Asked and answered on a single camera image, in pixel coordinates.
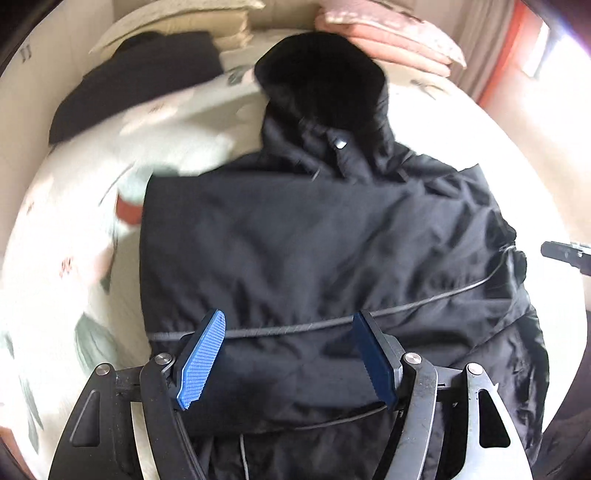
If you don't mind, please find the window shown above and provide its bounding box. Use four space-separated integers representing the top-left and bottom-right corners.
531 18 591 93

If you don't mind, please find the floral bed sheet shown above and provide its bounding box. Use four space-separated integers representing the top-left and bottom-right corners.
0 46 591 480

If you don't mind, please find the beige curtain with orange trim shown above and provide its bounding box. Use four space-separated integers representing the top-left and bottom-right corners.
443 0 555 107

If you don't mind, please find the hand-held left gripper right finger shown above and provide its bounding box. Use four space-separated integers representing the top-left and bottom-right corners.
352 309 532 480

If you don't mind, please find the cream pillow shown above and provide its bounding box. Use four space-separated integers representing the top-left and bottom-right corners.
90 0 266 56

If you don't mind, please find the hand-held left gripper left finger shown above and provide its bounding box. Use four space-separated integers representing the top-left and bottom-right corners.
48 308 227 480

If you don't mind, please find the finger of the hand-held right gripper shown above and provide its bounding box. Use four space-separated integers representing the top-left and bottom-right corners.
540 240 591 278

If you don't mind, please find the black folded garment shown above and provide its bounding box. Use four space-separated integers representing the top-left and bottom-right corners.
48 31 225 144

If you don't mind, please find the black hooded jacket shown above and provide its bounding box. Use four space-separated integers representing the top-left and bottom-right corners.
139 31 550 480

